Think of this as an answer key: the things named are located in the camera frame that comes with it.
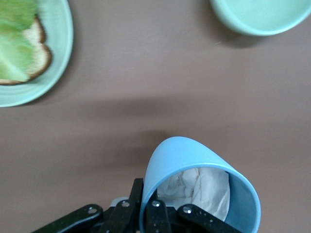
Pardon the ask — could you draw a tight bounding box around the light blue cup with tissue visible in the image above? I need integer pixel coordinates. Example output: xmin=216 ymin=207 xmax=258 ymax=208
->
xmin=139 ymin=135 xmax=262 ymax=233

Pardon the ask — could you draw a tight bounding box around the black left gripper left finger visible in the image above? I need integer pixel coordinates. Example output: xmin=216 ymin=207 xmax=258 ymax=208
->
xmin=31 ymin=178 xmax=144 ymax=233

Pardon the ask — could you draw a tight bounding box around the mint green bowl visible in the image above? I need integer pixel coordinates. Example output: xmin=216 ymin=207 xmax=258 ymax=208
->
xmin=210 ymin=0 xmax=311 ymax=36

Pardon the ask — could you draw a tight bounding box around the green lettuce leaf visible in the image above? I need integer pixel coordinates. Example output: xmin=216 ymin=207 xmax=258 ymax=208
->
xmin=0 ymin=0 xmax=41 ymax=83

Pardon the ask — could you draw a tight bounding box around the toast bread slice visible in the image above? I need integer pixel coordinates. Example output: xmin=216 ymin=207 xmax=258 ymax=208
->
xmin=0 ymin=16 xmax=53 ymax=86

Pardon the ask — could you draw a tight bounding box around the white tissue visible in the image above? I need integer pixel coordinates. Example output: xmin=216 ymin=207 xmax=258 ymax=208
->
xmin=156 ymin=167 xmax=231 ymax=222

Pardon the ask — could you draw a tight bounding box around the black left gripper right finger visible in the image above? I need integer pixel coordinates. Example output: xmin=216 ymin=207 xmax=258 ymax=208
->
xmin=145 ymin=200 xmax=227 ymax=233

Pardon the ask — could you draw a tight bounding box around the mint green plate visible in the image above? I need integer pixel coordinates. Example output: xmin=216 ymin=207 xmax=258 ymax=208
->
xmin=0 ymin=0 xmax=74 ymax=108

